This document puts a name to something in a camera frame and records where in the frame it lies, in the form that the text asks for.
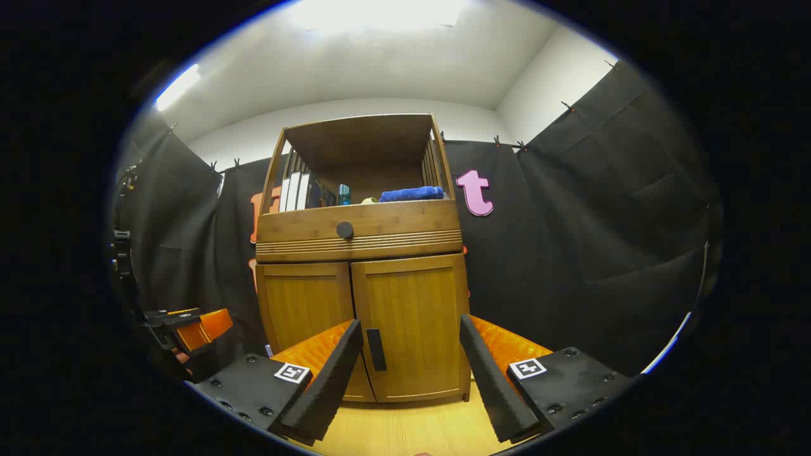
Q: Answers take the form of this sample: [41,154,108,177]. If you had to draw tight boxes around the wooden cabinet drawer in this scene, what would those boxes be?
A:
[255,201,464,263]

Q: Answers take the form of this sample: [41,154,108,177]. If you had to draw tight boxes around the black backdrop cloth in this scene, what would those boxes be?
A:
[114,60,723,381]

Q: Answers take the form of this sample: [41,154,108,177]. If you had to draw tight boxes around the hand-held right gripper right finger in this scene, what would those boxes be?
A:
[459,313,637,444]

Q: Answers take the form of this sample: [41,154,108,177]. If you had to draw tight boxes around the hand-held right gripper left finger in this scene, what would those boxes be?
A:
[190,319,365,447]

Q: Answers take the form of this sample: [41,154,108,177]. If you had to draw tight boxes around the blue folded towel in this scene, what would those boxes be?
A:
[379,186,445,203]

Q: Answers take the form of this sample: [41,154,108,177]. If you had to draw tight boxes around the wooden cabinet door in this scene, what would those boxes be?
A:
[350,253,473,404]
[255,261,376,403]

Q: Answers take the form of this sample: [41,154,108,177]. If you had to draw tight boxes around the wooden double-door shoe cabinet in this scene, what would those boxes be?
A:
[253,113,473,404]

